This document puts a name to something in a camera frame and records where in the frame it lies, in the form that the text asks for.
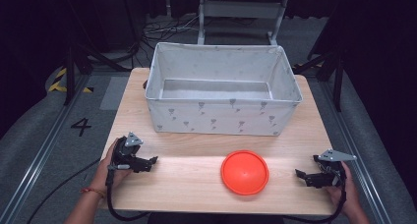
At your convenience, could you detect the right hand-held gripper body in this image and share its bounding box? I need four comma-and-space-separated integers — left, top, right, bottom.
307, 148, 358, 190

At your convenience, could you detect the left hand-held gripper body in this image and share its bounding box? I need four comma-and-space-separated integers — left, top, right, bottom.
110, 132, 152, 174

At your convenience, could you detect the orange plastic bowl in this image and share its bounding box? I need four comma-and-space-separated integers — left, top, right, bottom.
220, 149, 270, 196

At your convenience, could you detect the grey fabric storage box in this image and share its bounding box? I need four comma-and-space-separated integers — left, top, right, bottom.
145, 41, 304, 138

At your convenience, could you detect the person's right hand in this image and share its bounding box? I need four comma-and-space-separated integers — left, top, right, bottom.
326, 160, 358, 217

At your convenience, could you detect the person's left hand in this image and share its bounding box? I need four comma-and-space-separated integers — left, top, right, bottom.
96, 138, 133, 193

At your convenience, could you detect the black metal stand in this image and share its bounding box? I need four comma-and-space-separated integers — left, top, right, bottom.
292, 21, 349, 113
61, 0, 133, 106

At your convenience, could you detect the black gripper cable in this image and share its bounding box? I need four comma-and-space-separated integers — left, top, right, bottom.
283, 171, 348, 224

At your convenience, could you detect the metal floor rail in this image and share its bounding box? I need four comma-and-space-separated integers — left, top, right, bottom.
318, 80, 392, 224
0, 74, 90, 224

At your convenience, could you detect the thick black braided cable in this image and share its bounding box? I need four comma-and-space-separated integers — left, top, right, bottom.
104, 166, 149, 223

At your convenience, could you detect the red string bracelet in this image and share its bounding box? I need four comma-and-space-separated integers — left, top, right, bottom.
80, 187, 107, 199

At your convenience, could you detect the thin black cable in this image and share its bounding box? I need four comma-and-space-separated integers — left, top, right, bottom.
26, 158, 102, 224

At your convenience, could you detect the bundle of floor cables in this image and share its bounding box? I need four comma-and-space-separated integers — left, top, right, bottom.
139, 14, 202, 53

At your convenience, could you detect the grey metal frame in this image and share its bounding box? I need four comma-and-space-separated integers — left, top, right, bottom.
197, 0, 290, 47

